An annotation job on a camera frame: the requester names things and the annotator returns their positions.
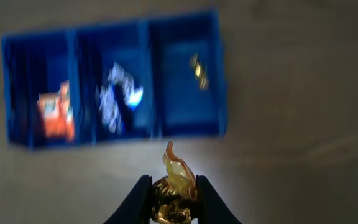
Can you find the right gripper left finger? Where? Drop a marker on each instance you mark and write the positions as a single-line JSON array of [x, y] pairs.
[[135, 205]]

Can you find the orange candy box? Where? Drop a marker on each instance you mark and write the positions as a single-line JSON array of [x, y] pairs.
[[68, 109], [51, 115]]

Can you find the blue tray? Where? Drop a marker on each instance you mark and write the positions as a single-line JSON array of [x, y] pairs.
[[179, 105]]

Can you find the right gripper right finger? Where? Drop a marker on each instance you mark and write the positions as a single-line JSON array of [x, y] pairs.
[[211, 205]]

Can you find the gold candy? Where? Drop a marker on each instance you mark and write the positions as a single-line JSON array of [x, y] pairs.
[[172, 199], [199, 71]]

